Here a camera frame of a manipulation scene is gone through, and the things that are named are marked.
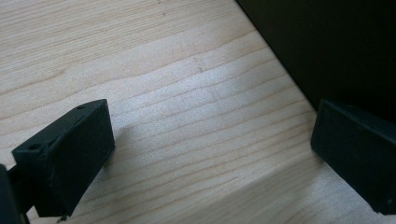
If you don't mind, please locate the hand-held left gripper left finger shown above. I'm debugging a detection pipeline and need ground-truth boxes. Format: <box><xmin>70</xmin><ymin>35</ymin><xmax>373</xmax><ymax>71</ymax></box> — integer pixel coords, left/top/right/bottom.
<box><xmin>11</xmin><ymin>98</ymin><xmax>116</xmax><ymax>218</ymax></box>

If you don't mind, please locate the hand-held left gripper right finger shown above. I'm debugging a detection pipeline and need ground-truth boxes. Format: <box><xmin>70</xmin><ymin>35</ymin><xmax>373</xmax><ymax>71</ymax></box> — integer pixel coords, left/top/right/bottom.
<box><xmin>310</xmin><ymin>98</ymin><xmax>396</xmax><ymax>217</ymax></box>

